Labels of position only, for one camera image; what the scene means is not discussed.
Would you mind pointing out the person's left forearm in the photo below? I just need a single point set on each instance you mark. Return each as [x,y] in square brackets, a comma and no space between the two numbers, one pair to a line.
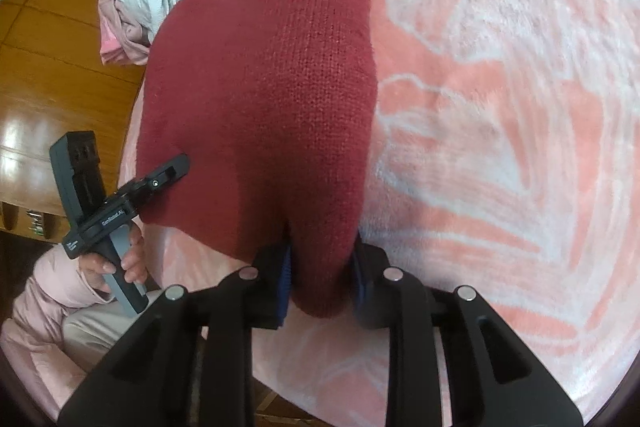
[45,297]

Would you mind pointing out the dark red knit sweater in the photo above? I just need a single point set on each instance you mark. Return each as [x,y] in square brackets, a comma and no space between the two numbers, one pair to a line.
[270,107]

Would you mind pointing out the person's beige pants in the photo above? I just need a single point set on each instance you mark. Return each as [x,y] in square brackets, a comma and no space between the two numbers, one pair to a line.
[105,337]

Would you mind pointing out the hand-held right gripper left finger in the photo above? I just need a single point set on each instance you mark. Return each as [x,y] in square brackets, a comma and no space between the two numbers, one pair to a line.
[285,277]

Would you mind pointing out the person's left hand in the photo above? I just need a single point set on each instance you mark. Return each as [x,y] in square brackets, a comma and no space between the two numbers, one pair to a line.
[134,257]

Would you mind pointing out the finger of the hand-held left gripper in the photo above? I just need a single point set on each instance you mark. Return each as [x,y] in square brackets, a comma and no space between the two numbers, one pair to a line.
[165,174]

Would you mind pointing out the pink garment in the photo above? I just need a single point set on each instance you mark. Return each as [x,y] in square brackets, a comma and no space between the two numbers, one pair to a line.
[122,32]

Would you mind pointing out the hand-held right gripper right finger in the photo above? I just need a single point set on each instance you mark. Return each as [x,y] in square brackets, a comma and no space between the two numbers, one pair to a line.
[356,287]

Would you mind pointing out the glossy wooden furniture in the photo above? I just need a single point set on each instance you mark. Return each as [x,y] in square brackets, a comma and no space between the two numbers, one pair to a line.
[55,127]

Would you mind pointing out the pink fleece blanket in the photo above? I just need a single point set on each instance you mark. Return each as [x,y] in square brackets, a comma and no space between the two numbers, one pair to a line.
[500,107]

